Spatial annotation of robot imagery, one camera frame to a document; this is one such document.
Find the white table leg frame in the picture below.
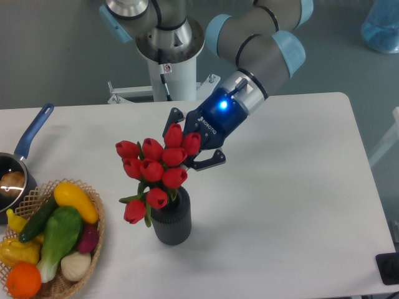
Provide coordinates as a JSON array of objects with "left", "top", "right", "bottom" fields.
[{"left": 368, "top": 107, "right": 398, "bottom": 168}]

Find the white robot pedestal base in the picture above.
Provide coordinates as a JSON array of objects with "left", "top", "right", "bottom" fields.
[{"left": 108, "top": 54, "right": 221, "bottom": 104}]

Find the yellow squash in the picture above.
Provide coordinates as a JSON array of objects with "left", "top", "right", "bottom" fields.
[{"left": 54, "top": 182, "right": 99, "bottom": 224}]

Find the brown bread in pan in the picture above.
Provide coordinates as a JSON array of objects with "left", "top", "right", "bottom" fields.
[{"left": 1, "top": 171, "right": 25, "bottom": 198}]

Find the white garlic bulb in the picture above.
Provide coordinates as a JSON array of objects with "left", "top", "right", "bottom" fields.
[{"left": 60, "top": 252, "right": 92, "bottom": 282}]

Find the yellow banana pepper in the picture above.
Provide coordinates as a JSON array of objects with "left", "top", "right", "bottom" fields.
[{"left": 6, "top": 209, "right": 28, "bottom": 235}]

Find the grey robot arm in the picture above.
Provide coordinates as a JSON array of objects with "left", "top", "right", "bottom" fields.
[{"left": 99, "top": 1, "right": 314, "bottom": 170}]

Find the green cucumber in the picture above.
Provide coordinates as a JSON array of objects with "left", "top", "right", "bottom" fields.
[{"left": 19, "top": 197, "right": 59, "bottom": 242}]

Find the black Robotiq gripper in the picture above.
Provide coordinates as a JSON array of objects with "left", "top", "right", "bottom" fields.
[{"left": 162, "top": 88, "right": 248, "bottom": 171}]

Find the green bok choy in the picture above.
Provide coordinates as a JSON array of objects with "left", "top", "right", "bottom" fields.
[{"left": 37, "top": 206, "right": 83, "bottom": 283}]

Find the orange fruit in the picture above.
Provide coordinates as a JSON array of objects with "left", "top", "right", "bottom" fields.
[{"left": 6, "top": 262, "right": 42, "bottom": 298}]

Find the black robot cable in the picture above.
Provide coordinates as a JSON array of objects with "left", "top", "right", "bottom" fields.
[{"left": 156, "top": 48, "right": 173, "bottom": 102}]

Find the red tulip bouquet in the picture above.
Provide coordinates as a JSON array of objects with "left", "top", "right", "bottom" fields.
[{"left": 115, "top": 123, "right": 201, "bottom": 227}]

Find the yellow bumpy gourd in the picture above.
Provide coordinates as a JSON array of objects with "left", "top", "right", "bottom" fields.
[{"left": 1, "top": 237, "right": 41, "bottom": 268}]

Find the dark grey ribbed vase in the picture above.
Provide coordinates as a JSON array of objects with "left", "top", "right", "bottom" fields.
[{"left": 151, "top": 187, "right": 191, "bottom": 245}]

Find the blue plastic bag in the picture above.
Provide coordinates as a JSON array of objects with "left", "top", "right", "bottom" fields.
[{"left": 361, "top": 0, "right": 398, "bottom": 54}]

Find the blue handled saucepan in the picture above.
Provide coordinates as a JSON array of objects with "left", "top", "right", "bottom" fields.
[{"left": 1, "top": 103, "right": 54, "bottom": 225}]

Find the black device at table edge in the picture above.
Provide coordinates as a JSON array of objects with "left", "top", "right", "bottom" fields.
[{"left": 375, "top": 252, "right": 398, "bottom": 285}]

